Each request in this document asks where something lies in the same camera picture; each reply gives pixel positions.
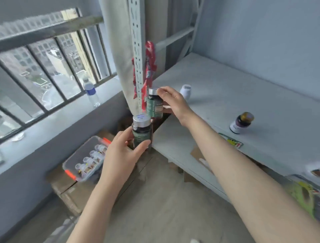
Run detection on dark green bottle silver cap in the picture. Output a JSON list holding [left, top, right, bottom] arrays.
[[131, 114, 153, 151], [146, 87, 164, 119]]

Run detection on person's left forearm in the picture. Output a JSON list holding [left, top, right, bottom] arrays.
[[66, 175, 137, 243]]

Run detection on clear glass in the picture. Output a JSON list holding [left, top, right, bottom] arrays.
[[10, 131, 25, 142]]

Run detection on closed brown cardboard box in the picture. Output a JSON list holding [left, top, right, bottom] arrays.
[[46, 130, 140, 216]]

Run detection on gray window sill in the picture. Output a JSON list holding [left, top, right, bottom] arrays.
[[0, 77, 125, 176]]

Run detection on person's left hand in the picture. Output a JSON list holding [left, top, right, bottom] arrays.
[[99, 125, 152, 187]]

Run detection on window with metal bars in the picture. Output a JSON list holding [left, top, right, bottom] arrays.
[[0, 7, 118, 145]]

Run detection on white metal shelf rack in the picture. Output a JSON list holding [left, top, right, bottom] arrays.
[[127, 0, 320, 221]]

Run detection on clear bin orange handles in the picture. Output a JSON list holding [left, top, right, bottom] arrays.
[[62, 136, 112, 183]]

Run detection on bunch of red snack strips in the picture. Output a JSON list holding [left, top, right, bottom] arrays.
[[132, 40, 158, 110]]

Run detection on clear water bottle blue label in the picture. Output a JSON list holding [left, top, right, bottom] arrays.
[[82, 76, 101, 108]]

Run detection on white bottle blue label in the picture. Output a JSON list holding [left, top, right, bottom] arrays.
[[179, 84, 192, 99]]

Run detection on person's right forearm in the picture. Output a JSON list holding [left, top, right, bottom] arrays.
[[182, 114, 320, 243]]

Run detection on person's right hand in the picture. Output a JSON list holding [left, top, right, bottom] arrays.
[[156, 86, 198, 127]]

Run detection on dark bottle gold cap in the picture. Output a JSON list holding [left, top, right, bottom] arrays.
[[229, 112, 255, 135]]

